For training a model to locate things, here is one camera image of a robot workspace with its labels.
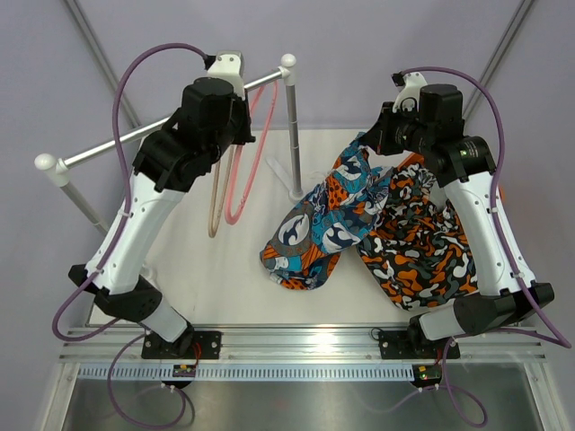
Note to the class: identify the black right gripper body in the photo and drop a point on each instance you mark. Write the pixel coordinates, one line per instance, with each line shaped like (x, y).
(402, 131)

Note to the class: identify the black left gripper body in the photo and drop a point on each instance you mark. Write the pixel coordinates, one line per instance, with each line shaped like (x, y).
(237, 131)

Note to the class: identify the beige wooden hanger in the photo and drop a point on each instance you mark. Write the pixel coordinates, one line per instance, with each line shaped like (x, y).
(218, 195)

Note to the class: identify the orange black camouflage shorts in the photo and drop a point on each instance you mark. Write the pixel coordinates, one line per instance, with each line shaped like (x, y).
(418, 254)

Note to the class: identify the blue orange patterned shorts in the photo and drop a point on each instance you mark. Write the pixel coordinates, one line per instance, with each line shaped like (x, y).
(336, 215)

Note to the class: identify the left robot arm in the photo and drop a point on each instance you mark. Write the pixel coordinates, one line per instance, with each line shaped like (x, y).
(113, 274)

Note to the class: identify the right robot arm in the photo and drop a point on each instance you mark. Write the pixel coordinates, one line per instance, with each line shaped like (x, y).
(426, 119)

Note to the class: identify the white clothes rack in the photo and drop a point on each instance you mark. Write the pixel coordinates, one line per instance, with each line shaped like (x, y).
(179, 149)

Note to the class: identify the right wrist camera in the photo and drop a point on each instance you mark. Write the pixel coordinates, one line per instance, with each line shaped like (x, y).
(409, 86)

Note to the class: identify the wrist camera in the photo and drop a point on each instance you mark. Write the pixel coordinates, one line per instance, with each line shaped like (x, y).
(228, 66)
(409, 86)

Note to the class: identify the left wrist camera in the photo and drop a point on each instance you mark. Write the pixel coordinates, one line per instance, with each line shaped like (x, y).
(228, 66)

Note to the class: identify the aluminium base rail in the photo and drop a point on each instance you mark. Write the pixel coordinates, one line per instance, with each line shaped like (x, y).
(254, 354)

